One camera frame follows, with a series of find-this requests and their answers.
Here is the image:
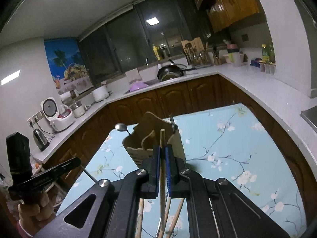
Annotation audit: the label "wooden chopstick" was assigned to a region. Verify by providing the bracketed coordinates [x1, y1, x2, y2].
[166, 198, 185, 238]
[158, 129, 166, 237]
[135, 199, 144, 238]

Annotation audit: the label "dark kitchen window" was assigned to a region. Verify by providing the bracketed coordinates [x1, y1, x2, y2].
[78, 0, 211, 84]

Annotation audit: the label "person's left hand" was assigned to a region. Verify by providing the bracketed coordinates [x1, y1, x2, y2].
[17, 191, 56, 237]

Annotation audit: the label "metal chopstick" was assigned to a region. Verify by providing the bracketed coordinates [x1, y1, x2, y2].
[154, 218, 162, 238]

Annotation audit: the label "steel electric kettle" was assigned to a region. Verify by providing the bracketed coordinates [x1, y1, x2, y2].
[32, 128, 49, 152]

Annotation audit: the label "floral light blue tablecloth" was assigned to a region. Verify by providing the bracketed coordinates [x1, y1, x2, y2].
[57, 104, 307, 237]

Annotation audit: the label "white rice cooker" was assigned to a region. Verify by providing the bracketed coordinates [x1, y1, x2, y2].
[40, 97, 75, 132]

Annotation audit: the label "metal spoon in holder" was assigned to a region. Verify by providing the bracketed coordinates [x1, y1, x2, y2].
[115, 123, 131, 135]

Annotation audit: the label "wooden lower cabinets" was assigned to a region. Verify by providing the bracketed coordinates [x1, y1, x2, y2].
[42, 74, 316, 222]

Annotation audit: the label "white ceramic pot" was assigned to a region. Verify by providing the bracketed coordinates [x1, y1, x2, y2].
[92, 85, 110, 103]

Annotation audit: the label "tropical beach poster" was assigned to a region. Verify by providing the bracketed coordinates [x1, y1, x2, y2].
[44, 38, 93, 95]

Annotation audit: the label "purple lid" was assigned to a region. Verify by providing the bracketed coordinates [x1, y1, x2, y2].
[129, 82, 148, 92]

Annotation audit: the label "steel stove top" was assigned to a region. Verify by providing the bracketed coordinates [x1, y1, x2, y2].
[300, 106, 317, 132]

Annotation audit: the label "black wok pan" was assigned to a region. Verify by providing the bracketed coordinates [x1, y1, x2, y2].
[157, 59, 196, 82]

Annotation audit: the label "stacked pastel cups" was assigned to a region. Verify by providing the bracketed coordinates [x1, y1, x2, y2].
[223, 39, 244, 67]

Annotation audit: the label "utensil drying rack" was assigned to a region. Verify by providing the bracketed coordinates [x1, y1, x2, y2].
[181, 37, 212, 67]

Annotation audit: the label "green yellow drink bottle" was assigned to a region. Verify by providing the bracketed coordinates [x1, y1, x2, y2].
[262, 44, 276, 63]

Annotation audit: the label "yellow oil bottle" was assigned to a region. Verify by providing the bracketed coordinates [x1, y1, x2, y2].
[153, 45, 164, 61]

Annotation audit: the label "wooden upper cabinet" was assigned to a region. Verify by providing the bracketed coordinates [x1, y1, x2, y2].
[194, 0, 264, 33]

